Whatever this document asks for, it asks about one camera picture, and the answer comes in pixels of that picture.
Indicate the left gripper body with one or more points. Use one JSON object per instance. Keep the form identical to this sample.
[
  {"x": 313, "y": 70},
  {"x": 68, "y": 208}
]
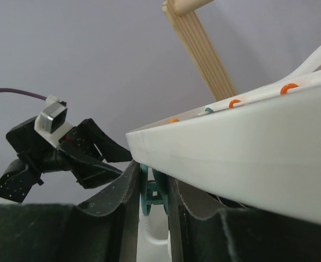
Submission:
[{"x": 35, "y": 156}]

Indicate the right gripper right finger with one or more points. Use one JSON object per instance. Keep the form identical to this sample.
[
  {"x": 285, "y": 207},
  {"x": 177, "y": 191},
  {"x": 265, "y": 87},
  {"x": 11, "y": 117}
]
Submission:
[{"x": 202, "y": 229}]

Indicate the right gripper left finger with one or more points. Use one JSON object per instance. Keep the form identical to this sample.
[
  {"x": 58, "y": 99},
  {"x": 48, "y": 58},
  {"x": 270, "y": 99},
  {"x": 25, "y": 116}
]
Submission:
[{"x": 102, "y": 228}]

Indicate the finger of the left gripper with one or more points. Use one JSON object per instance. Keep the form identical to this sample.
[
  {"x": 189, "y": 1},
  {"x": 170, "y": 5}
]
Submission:
[
  {"x": 87, "y": 165},
  {"x": 110, "y": 150}
]

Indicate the black white patterned sock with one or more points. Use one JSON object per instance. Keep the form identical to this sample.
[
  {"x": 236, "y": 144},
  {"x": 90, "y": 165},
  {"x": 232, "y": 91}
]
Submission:
[{"x": 153, "y": 234}]

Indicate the teal clothespin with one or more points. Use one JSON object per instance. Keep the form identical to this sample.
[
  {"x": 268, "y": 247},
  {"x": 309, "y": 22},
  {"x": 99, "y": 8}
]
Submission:
[{"x": 150, "y": 174}]

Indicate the white clip hanger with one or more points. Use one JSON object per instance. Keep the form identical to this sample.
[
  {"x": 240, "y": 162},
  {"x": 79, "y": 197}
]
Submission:
[{"x": 261, "y": 148}]

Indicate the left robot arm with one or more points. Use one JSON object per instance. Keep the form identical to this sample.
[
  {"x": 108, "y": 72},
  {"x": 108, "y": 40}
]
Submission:
[{"x": 85, "y": 150}]

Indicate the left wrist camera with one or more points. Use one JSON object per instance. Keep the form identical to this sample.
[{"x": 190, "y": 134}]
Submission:
[{"x": 51, "y": 123}]

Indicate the right wooden post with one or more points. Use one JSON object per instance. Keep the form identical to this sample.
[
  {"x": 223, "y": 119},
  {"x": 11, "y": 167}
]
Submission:
[{"x": 186, "y": 24}]

